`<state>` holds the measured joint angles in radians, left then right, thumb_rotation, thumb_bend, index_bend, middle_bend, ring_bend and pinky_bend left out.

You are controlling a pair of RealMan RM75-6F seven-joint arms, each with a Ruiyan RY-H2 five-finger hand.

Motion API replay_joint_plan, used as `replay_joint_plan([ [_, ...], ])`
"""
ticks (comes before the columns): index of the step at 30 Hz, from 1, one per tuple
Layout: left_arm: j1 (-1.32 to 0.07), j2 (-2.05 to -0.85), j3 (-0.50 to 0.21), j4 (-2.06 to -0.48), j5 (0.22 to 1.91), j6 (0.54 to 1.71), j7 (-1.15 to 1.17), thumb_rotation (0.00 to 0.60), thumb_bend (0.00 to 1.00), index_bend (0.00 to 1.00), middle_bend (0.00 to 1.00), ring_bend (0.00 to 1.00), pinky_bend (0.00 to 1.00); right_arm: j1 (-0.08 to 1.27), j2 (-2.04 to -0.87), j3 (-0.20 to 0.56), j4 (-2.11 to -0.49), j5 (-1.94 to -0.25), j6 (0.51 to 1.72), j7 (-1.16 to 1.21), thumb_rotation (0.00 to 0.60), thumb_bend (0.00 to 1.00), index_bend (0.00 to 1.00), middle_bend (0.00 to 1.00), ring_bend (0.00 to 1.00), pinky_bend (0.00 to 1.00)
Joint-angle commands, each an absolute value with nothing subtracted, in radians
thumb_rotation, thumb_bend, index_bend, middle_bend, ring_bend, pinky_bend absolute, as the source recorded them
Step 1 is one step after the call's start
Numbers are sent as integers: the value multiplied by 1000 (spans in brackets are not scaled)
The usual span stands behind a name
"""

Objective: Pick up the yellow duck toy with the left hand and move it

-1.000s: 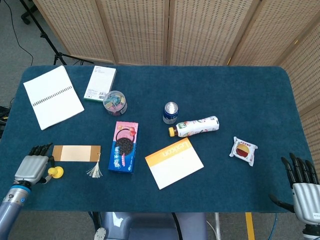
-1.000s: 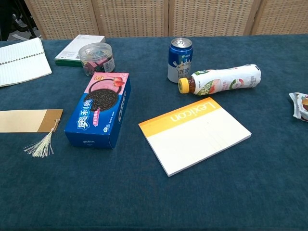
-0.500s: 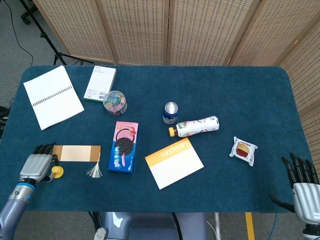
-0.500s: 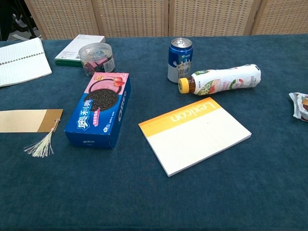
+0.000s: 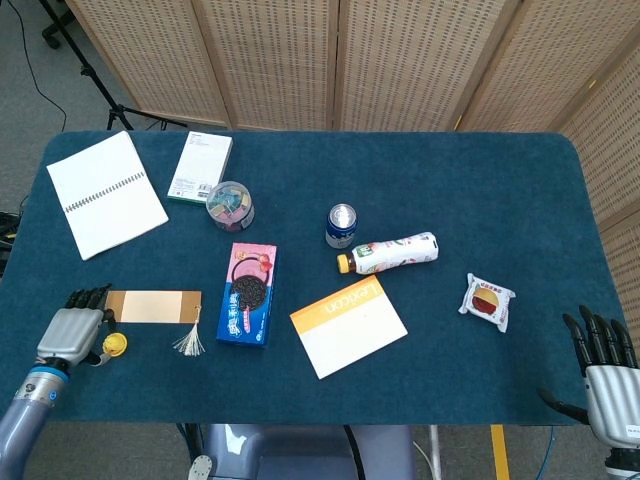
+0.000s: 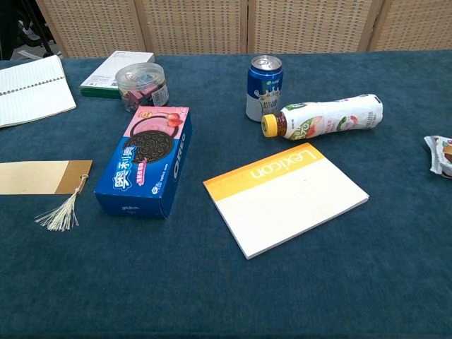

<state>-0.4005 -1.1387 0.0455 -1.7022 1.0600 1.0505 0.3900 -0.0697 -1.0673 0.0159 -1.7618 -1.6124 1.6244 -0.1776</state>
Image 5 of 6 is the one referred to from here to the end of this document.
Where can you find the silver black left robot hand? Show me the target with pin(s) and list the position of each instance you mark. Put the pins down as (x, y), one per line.
(70, 332)

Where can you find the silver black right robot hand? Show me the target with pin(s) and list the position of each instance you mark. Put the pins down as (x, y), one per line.
(615, 400)

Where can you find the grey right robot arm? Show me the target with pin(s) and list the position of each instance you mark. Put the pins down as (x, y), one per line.
(622, 465)

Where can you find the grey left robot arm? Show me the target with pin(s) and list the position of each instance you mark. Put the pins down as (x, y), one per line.
(27, 415)

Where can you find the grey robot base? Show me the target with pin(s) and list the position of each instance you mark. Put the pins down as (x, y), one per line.
(300, 452)

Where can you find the yellow round toy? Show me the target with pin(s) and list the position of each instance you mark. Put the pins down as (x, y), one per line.
(122, 352)

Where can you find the brown bookmark with tassel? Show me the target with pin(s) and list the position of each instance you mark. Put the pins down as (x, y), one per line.
(150, 306)

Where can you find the white spiral notebook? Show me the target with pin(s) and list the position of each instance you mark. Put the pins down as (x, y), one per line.
(107, 195)

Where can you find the white red snack packet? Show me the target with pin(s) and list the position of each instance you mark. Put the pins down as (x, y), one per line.
(486, 301)

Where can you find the pink blue cookie box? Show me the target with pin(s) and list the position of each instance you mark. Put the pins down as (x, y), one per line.
(247, 295)

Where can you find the grey table leg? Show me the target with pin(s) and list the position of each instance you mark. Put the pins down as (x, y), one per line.
(436, 452)

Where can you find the clear jar of coloured clips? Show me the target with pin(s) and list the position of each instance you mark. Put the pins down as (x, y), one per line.
(230, 206)

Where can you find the white box with green edge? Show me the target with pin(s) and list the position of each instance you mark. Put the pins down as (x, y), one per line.
(200, 167)

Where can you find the black tripod stand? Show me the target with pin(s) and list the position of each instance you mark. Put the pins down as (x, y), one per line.
(95, 80)

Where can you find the dark blue table mat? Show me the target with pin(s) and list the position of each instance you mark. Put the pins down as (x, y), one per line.
(450, 200)

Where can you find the white bottle with yellow cap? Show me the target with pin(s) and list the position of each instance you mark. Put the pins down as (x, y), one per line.
(395, 252)

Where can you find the orange white Lexicon card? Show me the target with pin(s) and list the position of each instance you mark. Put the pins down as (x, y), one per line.
(350, 330)

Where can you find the blue drink can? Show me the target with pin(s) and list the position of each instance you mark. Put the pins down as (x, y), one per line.
(341, 227)

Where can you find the black chair castor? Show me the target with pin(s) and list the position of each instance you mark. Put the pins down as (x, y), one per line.
(52, 37)

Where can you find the wooden rattan folding screen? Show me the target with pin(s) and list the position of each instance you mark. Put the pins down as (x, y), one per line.
(400, 60)

